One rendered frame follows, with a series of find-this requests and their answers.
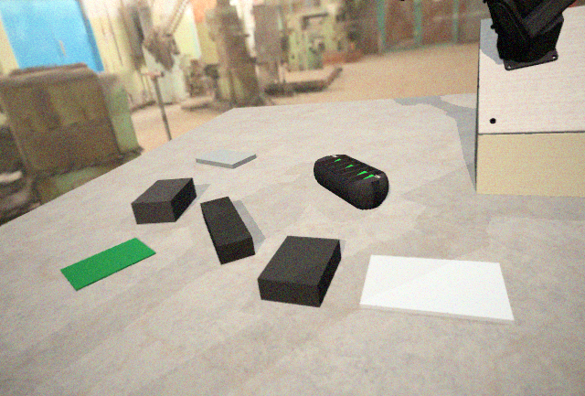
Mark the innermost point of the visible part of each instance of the flat green rectangular plate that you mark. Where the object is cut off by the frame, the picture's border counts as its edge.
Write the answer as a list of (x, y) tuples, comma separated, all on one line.
[(106, 263)]

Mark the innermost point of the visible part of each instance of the white flat sheet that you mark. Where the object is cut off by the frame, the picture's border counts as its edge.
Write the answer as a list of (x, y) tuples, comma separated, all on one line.
[(462, 289)]

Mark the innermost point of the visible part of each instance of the dark grey controller unit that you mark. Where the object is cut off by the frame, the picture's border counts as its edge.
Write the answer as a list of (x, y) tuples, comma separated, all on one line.
[(359, 184)]

